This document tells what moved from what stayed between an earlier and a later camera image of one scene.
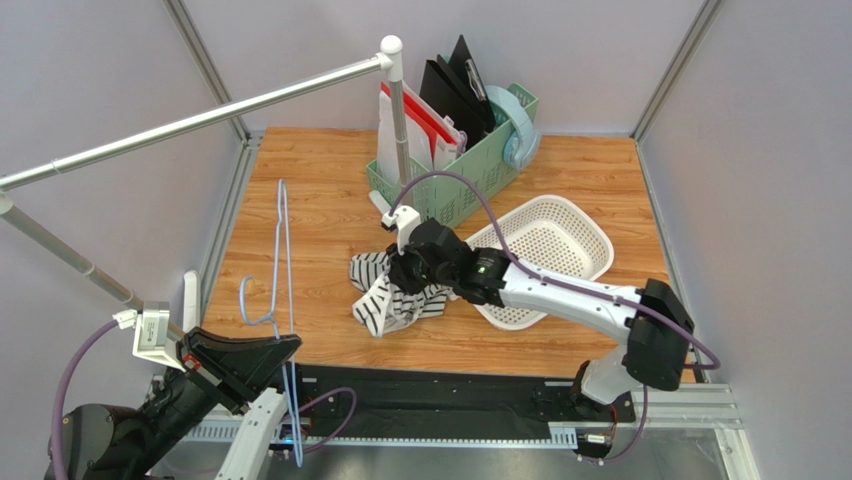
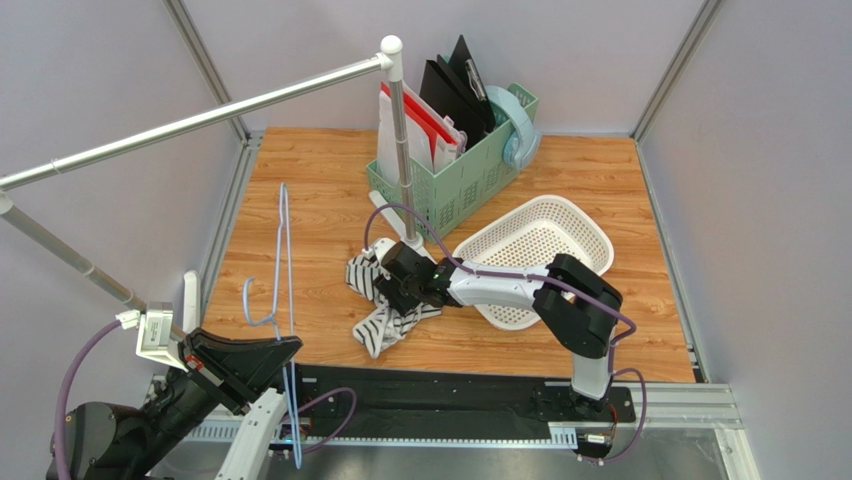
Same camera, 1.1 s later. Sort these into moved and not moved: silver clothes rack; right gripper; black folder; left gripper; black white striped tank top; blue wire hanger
Moved: black white striped tank top; right gripper
Not moved: left gripper; black folder; silver clothes rack; blue wire hanger
